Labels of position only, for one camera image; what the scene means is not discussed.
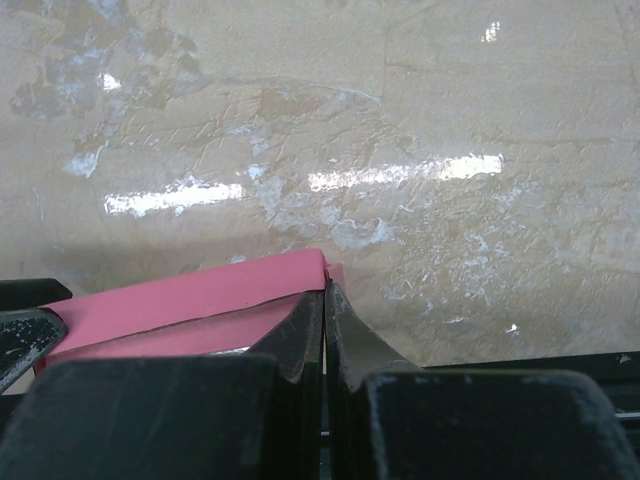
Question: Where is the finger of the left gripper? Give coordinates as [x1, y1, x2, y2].
[1, 308, 68, 393]
[0, 278, 73, 312]

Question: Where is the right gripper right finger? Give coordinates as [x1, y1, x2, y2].
[325, 284, 639, 479]

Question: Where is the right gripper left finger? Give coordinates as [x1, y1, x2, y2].
[1, 292, 324, 479]

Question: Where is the pink paper box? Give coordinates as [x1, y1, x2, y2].
[35, 248, 344, 373]

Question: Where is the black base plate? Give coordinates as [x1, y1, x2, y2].
[0, 349, 640, 480]

